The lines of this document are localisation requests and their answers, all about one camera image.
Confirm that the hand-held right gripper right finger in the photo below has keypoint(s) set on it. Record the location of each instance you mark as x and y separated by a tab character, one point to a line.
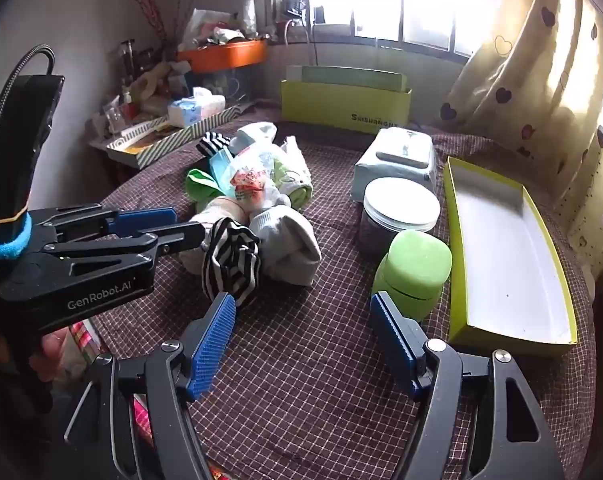
394	345

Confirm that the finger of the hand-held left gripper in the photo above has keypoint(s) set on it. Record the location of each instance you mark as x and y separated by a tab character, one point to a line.
181	235
146	219

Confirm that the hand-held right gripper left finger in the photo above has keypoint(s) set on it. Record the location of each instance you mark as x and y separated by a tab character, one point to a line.
214	345

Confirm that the cream sock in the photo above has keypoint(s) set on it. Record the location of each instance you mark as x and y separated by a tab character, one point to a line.
221	210

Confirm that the large black white striped sock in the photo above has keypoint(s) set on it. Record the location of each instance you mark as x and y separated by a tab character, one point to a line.
231	260

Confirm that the light green cloth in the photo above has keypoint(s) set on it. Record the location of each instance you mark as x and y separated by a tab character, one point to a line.
201	182

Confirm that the blue face mask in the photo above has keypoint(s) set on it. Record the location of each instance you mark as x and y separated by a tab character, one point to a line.
221	167

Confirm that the clear red-printed plastic bag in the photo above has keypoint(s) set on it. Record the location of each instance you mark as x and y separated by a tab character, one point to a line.
251	180

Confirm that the small black white striped sock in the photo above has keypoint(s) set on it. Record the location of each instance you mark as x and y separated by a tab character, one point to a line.
211	142

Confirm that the grey sock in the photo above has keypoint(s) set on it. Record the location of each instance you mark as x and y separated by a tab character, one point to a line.
286	240

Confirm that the yellow-green shallow cardboard box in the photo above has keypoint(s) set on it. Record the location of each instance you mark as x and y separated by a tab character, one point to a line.
506	260

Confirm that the person's left hand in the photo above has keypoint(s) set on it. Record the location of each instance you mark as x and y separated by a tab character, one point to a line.
46	360

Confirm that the pink striped printed sheet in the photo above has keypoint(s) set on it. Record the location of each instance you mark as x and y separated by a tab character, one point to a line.
84	340

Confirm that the striped cardboard tray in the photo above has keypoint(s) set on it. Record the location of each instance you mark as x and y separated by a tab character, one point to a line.
166	140

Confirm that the green plastic container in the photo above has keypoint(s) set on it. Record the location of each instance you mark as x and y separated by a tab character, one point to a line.
416	265

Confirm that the brown checked blanket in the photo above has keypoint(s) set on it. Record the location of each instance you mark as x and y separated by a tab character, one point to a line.
306	360

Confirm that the blue elastic band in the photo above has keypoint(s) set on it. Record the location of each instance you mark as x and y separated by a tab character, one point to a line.
6	250

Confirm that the clear drinking glasses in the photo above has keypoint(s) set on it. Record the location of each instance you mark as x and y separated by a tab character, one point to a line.
112	115

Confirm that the white blue tissue pack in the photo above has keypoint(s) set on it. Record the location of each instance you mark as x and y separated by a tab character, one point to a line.
191	110

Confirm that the beige plush toy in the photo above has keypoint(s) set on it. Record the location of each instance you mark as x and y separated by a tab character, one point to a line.
151	80

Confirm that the clear jar with white lid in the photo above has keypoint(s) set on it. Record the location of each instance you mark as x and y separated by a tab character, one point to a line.
401	205

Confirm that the clear plastic container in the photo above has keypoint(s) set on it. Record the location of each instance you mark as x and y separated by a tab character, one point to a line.
231	85

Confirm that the dark pump bottle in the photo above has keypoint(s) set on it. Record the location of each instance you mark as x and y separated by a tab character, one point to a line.
128	57

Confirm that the orange plastic bin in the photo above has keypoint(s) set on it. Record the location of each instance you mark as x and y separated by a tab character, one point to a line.
221	55

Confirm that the pale green wet wipes pack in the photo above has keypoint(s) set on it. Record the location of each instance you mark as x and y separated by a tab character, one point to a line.
396	155

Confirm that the yellow-green deep cardboard box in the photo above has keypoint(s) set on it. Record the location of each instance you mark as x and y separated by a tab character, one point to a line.
331	105

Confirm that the white plastic bag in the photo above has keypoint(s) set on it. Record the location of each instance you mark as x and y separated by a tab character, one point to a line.
201	25

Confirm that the red branch decoration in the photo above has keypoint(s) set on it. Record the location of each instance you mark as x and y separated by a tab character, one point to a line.
149	10

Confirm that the long green carton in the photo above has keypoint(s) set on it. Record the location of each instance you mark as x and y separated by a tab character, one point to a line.
351	77

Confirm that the black appliance on windowsill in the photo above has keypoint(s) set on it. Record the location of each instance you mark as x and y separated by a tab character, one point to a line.
294	2

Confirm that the cream heart-print curtain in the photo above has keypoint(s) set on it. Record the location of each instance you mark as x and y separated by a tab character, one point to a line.
531	60

